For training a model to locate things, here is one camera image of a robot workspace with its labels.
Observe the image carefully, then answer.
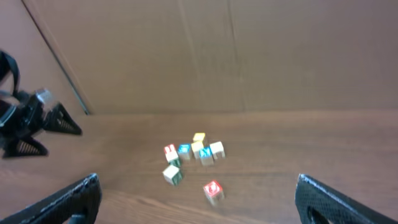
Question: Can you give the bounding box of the white spiral block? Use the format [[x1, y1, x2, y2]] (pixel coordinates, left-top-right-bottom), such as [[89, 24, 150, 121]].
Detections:
[[162, 165, 183, 185]]

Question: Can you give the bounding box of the blue X block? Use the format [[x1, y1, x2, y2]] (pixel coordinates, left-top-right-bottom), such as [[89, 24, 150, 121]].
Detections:
[[199, 147, 214, 166]]

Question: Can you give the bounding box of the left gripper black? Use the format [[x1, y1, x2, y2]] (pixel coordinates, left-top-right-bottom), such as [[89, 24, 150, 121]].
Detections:
[[1, 90, 83, 158]]

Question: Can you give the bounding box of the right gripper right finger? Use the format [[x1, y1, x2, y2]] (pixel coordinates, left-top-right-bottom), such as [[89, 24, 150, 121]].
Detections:
[[295, 174, 397, 224]]

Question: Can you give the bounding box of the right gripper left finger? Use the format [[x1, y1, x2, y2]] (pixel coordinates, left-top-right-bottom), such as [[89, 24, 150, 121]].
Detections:
[[1, 173, 102, 224]]

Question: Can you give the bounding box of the yellow block centre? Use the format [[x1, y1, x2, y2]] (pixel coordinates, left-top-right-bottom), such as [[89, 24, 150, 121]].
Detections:
[[191, 141, 204, 159]]

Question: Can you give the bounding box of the blue L block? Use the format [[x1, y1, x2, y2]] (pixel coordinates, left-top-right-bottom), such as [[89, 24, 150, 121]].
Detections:
[[177, 144, 192, 160]]

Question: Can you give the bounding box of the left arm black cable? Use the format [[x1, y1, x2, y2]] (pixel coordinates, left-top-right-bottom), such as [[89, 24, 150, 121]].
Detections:
[[0, 49, 21, 97]]

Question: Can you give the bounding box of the red circle block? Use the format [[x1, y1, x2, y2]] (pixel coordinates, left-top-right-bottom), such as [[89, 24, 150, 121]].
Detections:
[[203, 180, 224, 206]]

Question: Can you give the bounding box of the white patterned block right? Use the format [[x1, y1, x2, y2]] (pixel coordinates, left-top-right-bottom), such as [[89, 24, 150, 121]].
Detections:
[[210, 141, 225, 159]]

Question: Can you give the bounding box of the white green-sided block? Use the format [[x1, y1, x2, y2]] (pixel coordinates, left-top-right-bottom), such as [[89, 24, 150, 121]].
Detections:
[[165, 151, 181, 167]]

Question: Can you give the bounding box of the yellow block far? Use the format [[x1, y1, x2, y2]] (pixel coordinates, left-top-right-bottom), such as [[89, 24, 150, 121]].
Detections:
[[193, 133, 207, 145]]

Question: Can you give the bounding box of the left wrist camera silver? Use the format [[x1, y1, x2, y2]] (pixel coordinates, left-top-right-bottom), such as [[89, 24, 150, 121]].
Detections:
[[35, 88, 58, 119]]

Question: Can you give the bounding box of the yellow block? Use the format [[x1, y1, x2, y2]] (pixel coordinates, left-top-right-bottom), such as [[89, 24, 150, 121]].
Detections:
[[193, 133, 207, 145], [191, 141, 204, 159]]

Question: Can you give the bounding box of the red I block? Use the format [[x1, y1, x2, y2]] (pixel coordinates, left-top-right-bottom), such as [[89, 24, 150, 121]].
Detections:
[[164, 144, 176, 154]]

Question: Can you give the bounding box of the cardboard back wall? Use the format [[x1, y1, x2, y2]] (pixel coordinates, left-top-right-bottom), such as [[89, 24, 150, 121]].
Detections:
[[0, 0, 398, 116]]

